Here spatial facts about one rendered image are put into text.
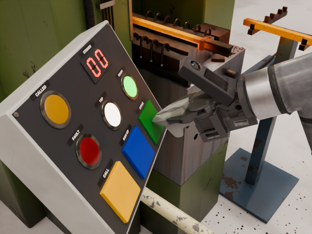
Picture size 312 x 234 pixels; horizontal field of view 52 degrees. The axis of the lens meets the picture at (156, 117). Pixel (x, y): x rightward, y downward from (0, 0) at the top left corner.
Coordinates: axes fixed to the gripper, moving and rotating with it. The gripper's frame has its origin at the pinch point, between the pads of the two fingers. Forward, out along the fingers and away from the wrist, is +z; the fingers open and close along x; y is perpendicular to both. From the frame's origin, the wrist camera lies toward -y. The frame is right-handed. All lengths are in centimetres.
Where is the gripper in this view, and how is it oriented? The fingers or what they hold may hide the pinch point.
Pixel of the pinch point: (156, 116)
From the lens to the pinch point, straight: 68.8
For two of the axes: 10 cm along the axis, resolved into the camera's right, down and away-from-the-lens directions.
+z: -8.4, 2.6, 4.8
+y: 4.8, 7.7, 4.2
